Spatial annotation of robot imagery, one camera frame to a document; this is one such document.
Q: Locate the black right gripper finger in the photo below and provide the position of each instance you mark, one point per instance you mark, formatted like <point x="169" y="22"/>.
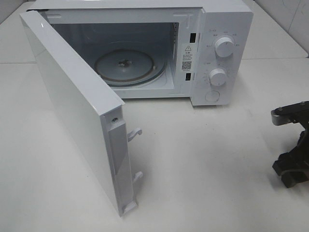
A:
<point x="294" y="113"/>
<point x="293" y="166"/>

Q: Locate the white microwave door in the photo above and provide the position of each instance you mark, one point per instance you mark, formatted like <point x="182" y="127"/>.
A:
<point x="89" y="109"/>

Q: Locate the lower white timer knob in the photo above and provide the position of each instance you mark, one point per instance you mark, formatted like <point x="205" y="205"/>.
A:
<point x="218" y="77"/>

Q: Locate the upper white power knob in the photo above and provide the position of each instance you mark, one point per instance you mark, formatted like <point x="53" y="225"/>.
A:
<point x="224" y="46"/>

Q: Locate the white microwave oven body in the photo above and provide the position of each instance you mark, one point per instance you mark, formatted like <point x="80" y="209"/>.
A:
<point x="183" y="32"/>

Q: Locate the glass microwave turntable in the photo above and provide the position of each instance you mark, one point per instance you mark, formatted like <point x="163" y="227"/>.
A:
<point x="129" y="67"/>

